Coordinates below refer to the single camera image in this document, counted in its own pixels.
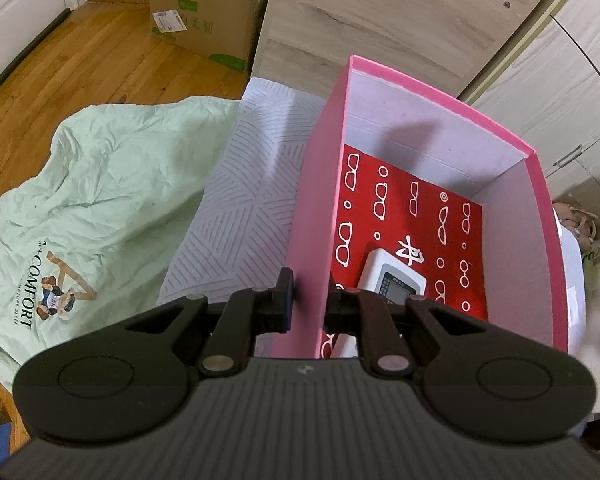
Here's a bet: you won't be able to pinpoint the wardrobe handle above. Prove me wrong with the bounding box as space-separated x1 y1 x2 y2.
555 145 583 166

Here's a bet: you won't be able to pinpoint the white line-patterned bedding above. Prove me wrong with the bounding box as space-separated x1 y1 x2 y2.
157 77 326 306

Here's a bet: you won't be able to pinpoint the black door draft stopper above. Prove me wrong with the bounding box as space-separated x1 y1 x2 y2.
0 7 71 106

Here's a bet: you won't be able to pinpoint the pink cardboard box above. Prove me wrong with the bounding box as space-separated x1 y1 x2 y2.
270 54 571 361

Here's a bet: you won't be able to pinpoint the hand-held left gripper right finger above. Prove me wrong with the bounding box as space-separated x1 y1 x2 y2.
329 274 487 379

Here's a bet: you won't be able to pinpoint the beige crumpled items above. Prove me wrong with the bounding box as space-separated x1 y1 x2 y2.
552 200 600 251

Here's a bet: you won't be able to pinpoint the light wooden wardrobe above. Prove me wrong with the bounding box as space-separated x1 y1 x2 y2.
460 0 600 201

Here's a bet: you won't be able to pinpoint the brown cardboard box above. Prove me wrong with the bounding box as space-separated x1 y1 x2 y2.
149 0 273 72

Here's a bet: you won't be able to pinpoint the light wooden board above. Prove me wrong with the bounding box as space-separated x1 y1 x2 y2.
250 0 548 106

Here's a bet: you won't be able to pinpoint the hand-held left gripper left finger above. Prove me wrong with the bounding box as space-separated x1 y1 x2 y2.
122 267 297 378

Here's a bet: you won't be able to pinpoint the white device with dark buttons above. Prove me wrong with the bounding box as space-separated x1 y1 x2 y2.
357 247 428 302

